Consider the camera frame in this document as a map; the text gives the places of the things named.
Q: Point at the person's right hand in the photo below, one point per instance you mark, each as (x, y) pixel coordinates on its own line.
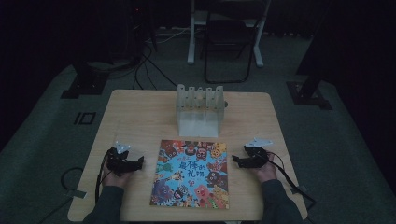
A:
(267, 172)

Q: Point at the small grey tape piece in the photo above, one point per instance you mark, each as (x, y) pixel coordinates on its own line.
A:
(299, 189)

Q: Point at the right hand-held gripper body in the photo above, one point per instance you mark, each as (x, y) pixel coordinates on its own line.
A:
(257, 154)

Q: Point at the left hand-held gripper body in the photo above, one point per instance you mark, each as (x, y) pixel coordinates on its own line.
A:
(114, 158)

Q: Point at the translucent plastic book rack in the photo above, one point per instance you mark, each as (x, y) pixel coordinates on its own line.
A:
(199, 121)

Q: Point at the person's left hand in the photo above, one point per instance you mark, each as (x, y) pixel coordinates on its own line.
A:
(116, 179)

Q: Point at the white desk frame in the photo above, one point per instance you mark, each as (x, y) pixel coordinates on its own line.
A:
(191, 46)

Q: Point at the colourful picture book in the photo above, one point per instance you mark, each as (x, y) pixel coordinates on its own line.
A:
(190, 174)

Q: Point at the grey tape strip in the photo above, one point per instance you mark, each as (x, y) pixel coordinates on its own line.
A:
(76, 193)

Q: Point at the black folding chair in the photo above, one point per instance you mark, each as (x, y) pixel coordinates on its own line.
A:
(229, 34)

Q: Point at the black stand base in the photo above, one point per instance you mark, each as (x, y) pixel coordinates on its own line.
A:
(308, 93)
(85, 84)

